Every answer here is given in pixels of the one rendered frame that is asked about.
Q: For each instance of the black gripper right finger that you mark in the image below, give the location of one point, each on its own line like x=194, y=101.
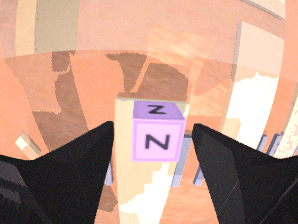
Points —
x=245, y=185

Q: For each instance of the purple letter cube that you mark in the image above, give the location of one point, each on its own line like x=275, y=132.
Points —
x=157, y=131

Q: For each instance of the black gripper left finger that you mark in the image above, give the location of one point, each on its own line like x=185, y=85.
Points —
x=63, y=186

